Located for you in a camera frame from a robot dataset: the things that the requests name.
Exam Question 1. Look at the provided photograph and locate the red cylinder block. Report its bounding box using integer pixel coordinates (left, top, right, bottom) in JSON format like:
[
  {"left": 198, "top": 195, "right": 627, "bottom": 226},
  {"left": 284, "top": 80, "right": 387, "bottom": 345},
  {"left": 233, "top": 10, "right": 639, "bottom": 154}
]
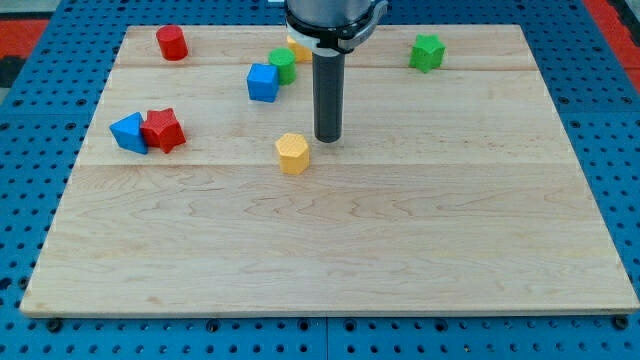
[{"left": 156, "top": 25, "right": 188, "bottom": 61}]

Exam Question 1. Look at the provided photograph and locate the light wooden board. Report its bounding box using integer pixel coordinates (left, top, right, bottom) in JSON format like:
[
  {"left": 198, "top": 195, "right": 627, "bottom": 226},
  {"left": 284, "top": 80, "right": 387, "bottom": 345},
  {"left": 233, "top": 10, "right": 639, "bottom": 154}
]
[{"left": 21, "top": 25, "right": 639, "bottom": 318}]

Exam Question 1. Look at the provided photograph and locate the red star block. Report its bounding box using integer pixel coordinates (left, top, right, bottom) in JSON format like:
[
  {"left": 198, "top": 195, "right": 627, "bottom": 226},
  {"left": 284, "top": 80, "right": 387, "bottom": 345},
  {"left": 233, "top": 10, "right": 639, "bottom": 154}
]
[{"left": 140, "top": 108, "right": 186, "bottom": 154}]

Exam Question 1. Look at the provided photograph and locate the green cylinder block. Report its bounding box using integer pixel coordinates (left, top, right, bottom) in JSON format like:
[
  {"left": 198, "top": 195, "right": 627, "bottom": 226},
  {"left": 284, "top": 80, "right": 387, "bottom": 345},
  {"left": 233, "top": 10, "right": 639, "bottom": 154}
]
[{"left": 268, "top": 47, "right": 297, "bottom": 85}]

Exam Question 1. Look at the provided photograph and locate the blue cube block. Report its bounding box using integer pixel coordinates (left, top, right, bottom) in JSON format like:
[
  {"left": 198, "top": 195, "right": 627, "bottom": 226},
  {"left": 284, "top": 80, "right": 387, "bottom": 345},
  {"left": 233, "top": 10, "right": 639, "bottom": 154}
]
[{"left": 246, "top": 63, "right": 279, "bottom": 102}]

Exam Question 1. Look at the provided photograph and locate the green star block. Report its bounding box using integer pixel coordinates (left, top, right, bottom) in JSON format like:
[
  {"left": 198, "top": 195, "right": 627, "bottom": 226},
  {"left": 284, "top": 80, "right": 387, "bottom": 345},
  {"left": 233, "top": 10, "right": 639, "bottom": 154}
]
[{"left": 409, "top": 34, "right": 446, "bottom": 73}]

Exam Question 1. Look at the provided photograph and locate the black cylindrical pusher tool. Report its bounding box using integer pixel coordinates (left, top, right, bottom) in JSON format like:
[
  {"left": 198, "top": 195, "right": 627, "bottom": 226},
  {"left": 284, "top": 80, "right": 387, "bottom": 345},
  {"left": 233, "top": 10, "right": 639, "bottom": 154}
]
[{"left": 312, "top": 54, "right": 345, "bottom": 143}]

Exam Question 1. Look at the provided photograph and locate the yellow block behind arm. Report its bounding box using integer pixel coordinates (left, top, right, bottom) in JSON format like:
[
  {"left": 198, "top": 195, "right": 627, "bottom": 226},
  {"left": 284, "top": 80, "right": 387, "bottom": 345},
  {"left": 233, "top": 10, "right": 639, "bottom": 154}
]
[{"left": 287, "top": 36, "right": 313, "bottom": 63}]

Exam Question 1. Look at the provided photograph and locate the blue triangle block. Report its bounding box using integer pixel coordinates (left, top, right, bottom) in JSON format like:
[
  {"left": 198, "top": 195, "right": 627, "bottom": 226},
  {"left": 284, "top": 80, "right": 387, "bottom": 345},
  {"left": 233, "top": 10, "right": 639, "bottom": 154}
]
[{"left": 109, "top": 112, "right": 148, "bottom": 155}]

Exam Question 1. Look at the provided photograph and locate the yellow hexagon block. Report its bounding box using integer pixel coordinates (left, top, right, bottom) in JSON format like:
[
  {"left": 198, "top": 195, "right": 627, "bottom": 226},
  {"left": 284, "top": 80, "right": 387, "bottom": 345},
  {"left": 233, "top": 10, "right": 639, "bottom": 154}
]
[{"left": 275, "top": 133, "right": 310, "bottom": 175}]

